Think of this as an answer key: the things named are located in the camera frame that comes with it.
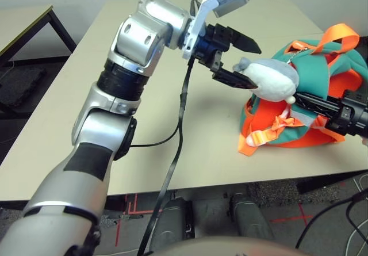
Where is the black foam floor mat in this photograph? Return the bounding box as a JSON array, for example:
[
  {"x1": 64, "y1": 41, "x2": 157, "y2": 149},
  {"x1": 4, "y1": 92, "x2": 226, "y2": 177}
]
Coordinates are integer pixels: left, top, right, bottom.
[{"x1": 0, "y1": 66, "x2": 47, "y2": 108}]

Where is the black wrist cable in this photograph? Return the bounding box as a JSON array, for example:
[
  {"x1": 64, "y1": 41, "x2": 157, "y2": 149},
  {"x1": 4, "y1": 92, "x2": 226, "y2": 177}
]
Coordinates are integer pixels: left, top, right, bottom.
[
  {"x1": 346, "y1": 194, "x2": 368, "y2": 234},
  {"x1": 137, "y1": 0, "x2": 202, "y2": 256},
  {"x1": 295, "y1": 188, "x2": 368, "y2": 249}
]

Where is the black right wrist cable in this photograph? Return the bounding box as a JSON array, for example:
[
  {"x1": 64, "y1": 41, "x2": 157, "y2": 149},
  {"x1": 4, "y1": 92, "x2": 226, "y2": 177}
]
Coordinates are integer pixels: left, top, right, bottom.
[
  {"x1": 295, "y1": 188, "x2": 368, "y2": 249},
  {"x1": 346, "y1": 194, "x2": 368, "y2": 234}
]

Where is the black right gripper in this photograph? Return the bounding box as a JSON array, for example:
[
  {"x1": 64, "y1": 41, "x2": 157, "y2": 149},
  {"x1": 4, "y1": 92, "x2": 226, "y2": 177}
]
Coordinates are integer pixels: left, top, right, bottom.
[{"x1": 293, "y1": 90, "x2": 368, "y2": 138}]

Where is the teal and orange backpack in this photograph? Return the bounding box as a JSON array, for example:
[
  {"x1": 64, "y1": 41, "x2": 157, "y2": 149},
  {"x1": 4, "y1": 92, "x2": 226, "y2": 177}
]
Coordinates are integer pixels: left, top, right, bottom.
[{"x1": 237, "y1": 23, "x2": 368, "y2": 156}]

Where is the grey white plush whale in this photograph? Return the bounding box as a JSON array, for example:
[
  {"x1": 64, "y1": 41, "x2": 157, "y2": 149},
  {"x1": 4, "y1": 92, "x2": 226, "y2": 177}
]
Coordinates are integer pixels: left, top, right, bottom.
[{"x1": 232, "y1": 56, "x2": 300, "y2": 105}]

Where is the black-legged side table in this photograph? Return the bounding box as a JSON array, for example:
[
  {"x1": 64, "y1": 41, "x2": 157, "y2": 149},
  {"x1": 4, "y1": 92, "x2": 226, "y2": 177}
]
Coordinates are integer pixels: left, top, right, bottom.
[{"x1": 0, "y1": 5, "x2": 77, "y2": 119}]

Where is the grey right robot leg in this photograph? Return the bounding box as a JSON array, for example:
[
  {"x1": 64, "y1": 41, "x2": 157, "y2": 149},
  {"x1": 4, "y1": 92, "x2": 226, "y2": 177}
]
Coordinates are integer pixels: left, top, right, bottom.
[{"x1": 228, "y1": 192, "x2": 274, "y2": 241}]

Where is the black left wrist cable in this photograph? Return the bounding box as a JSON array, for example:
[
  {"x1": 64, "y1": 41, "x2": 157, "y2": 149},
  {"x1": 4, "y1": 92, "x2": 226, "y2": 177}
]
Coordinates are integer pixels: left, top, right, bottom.
[{"x1": 137, "y1": 0, "x2": 202, "y2": 256}]

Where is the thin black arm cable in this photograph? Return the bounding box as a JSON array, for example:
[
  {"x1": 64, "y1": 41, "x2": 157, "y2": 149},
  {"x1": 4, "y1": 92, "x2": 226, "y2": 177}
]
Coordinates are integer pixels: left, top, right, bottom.
[{"x1": 129, "y1": 123, "x2": 182, "y2": 148}]

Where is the grey left robot leg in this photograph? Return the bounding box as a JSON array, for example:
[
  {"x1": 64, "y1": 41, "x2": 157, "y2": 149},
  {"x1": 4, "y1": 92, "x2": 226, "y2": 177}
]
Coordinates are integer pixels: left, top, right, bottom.
[{"x1": 150, "y1": 197, "x2": 196, "y2": 247}]

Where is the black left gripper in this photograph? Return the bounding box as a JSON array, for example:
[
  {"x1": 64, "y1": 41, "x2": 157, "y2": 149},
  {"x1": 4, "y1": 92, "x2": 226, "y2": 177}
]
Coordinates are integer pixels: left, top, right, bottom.
[{"x1": 196, "y1": 22, "x2": 262, "y2": 90}]

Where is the grey robot leg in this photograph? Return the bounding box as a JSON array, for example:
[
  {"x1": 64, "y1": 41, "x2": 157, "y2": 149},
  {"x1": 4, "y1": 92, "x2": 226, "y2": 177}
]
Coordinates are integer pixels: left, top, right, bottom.
[
  {"x1": 150, "y1": 197, "x2": 196, "y2": 247},
  {"x1": 228, "y1": 192, "x2": 274, "y2": 241}
]

